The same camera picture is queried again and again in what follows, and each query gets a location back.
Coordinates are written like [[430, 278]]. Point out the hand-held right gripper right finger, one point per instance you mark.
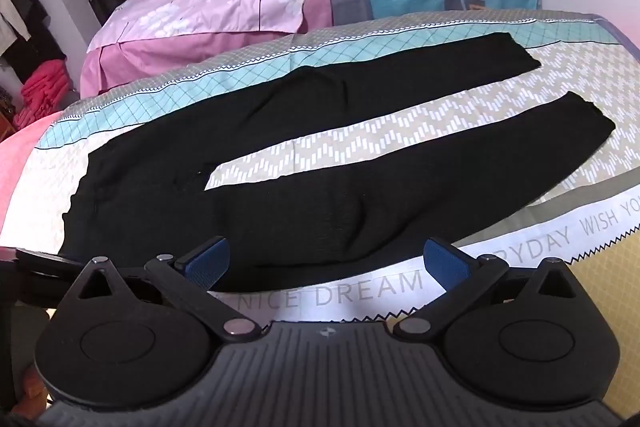
[[445, 264]]

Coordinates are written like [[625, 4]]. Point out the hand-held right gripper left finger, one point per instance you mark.
[[207, 264]]

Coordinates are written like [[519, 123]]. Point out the black pants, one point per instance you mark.
[[325, 97]]

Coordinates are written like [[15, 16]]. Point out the pink fleece blanket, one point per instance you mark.
[[20, 187]]

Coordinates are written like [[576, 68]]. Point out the patterned beige teal bed sheet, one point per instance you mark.
[[400, 132]]

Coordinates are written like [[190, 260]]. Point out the stack of red clothes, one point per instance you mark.
[[42, 92]]

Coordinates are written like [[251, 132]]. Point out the pink floral bed sheet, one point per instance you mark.
[[200, 17]]

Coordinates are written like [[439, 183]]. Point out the hanging dark clothes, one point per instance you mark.
[[20, 7]]

